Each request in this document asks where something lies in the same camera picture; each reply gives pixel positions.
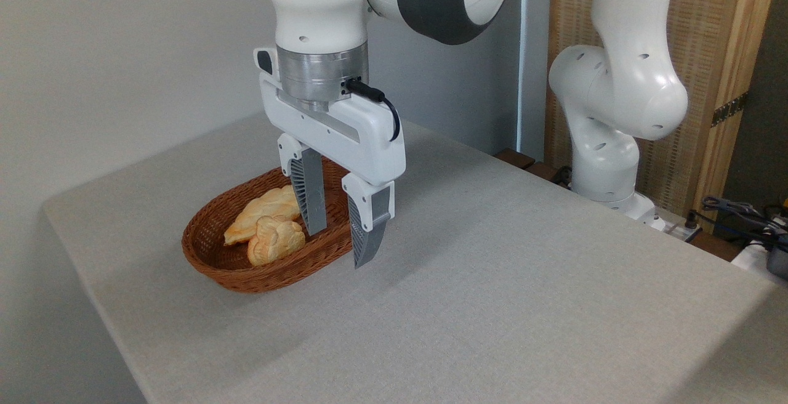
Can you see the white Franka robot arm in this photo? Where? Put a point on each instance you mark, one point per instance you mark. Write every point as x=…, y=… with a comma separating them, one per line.
x=615, y=84

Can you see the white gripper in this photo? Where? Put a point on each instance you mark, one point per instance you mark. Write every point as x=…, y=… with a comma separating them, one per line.
x=345, y=136

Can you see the small round bread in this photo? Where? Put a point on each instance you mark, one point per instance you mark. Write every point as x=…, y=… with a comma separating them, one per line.
x=274, y=241

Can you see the long braided bread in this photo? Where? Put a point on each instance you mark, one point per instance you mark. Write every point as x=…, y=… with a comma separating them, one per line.
x=261, y=210

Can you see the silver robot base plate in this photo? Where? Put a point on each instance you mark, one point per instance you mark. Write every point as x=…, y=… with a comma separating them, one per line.
x=674, y=225

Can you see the wood framed rattan screen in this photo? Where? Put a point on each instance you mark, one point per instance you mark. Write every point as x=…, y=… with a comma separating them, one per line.
x=708, y=28

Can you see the black screen hinge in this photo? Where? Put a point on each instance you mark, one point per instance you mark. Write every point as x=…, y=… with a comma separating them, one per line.
x=730, y=109

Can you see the grey power adapter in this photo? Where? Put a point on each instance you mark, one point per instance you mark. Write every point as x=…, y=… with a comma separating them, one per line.
x=778, y=262

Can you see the white power strip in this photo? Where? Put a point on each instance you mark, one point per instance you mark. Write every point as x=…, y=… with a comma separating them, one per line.
x=752, y=257

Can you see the brown wicker basket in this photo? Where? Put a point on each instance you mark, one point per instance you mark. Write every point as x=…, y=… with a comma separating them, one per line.
x=212, y=250

